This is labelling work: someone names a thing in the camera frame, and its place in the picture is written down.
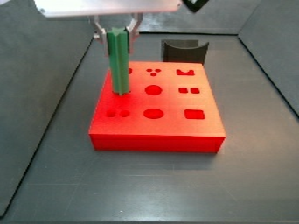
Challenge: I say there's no silver metal gripper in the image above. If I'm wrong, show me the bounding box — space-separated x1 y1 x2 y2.
34 0 183 55

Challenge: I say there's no green star-shaped peg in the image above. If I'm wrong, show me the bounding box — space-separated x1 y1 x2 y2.
107 28 130 95

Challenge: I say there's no black curved holder block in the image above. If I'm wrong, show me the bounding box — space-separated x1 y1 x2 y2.
162 39 210 64

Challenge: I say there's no red block with shaped holes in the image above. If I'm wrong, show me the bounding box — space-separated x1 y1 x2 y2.
89 61 226 153

